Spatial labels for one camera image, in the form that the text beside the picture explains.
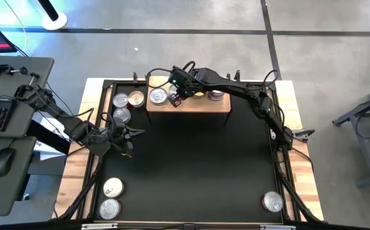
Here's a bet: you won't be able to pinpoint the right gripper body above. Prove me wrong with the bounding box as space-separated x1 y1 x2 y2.
171 70 196 96

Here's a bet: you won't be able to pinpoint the silver metal bracket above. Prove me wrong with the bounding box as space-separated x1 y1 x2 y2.
81 223 119 230
259 224 297 230

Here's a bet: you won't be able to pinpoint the white round-base floor stand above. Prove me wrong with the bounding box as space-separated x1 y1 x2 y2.
36 0 68 31

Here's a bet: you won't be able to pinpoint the black cable bundle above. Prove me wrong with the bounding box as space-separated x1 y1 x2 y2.
274 153 325 223
52 159 104 221

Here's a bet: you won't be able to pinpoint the red label seafood can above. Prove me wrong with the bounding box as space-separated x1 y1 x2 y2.
167 84 181 98
261 190 285 213
149 87 169 105
112 92 130 109

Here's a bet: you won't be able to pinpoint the black desk clamp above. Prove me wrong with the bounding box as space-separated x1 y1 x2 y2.
0 62 29 78
27 72 41 87

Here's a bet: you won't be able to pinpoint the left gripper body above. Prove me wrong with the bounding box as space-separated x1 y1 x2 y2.
109 126 128 144

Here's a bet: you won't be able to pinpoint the wooden shelf black legs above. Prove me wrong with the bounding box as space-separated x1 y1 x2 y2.
145 75 233 125

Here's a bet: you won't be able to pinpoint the grey side desk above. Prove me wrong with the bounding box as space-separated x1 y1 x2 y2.
0 54 55 217

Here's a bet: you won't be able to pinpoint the black computer mouse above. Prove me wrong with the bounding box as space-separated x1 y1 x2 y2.
0 146 16 178

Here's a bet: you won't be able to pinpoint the black metal table frame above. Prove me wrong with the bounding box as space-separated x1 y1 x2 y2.
101 78 284 224

